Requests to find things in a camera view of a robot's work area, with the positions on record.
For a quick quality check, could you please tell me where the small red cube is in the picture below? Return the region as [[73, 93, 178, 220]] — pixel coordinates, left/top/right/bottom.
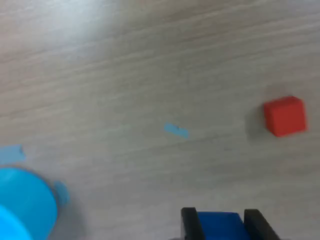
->
[[263, 96, 308, 138]]

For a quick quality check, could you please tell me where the blue tape piece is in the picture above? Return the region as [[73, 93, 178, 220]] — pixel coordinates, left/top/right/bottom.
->
[[0, 144, 27, 166], [53, 181, 71, 206], [163, 122, 190, 140]]

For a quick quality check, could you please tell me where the small blue cube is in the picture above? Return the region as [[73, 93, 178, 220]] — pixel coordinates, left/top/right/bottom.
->
[[196, 211, 251, 240]]

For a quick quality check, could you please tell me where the blue plastic cup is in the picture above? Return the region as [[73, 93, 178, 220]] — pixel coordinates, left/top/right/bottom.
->
[[0, 166, 59, 240]]

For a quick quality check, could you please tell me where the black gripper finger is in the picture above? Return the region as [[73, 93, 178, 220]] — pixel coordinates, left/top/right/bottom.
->
[[244, 209, 282, 240], [181, 207, 206, 240]]

